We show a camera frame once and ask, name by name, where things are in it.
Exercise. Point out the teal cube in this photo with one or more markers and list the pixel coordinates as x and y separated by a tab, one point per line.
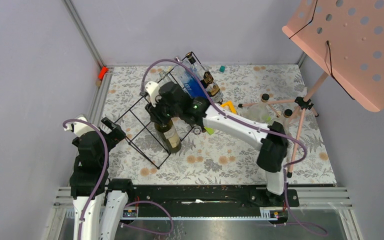
222	68

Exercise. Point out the black wire wine rack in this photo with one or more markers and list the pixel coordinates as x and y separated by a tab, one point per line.
191	110

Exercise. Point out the blue triangular bottle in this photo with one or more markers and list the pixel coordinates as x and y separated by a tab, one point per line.
186	78

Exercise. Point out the green block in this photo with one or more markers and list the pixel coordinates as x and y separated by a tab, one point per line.
209	130

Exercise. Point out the orange clip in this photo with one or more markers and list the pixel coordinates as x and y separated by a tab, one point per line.
102	72

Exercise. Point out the floral table mat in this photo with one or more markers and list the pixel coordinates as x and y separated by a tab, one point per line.
204	158

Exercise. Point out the clear bottle black cap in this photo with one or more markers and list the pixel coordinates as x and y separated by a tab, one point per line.
285	120

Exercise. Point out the pink music stand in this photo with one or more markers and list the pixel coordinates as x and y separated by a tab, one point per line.
345	38

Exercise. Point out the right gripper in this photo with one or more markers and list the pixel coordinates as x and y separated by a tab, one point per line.
154	113

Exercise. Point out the short clear glass bottle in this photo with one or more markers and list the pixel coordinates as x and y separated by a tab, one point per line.
259	111

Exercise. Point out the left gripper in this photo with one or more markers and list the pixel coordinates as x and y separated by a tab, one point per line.
116	135

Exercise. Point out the yellow triangle block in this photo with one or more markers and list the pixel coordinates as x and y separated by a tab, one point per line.
229	106

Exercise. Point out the clear bottle gold label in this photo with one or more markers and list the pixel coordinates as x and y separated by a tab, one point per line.
206	78

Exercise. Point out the dark green wine bottle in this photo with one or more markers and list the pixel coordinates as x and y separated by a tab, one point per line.
169	136

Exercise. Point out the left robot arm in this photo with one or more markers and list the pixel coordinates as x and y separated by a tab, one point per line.
97	200

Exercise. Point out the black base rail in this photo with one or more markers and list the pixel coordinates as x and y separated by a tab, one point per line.
205	201

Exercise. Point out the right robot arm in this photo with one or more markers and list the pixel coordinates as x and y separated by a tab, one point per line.
270	140

